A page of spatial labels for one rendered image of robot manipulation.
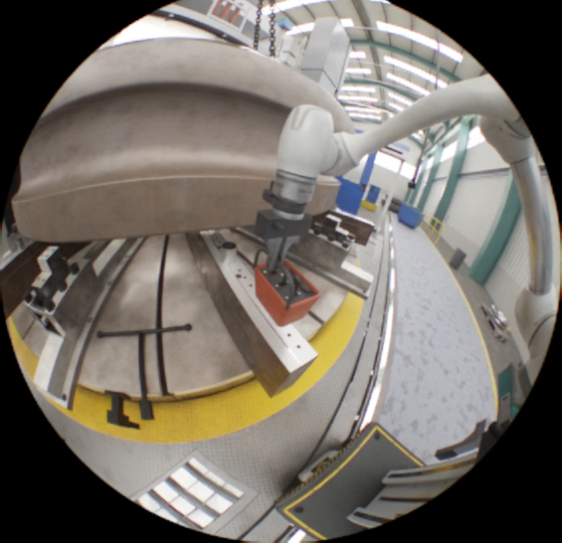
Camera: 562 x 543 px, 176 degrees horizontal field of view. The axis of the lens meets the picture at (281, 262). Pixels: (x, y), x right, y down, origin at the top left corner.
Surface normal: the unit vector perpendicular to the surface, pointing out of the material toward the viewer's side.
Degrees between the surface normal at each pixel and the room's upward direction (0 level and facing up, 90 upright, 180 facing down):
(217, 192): 90
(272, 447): 0
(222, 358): 0
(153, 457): 0
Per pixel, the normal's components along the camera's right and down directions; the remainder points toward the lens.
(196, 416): 0.22, -0.81
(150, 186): 0.45, 0.57
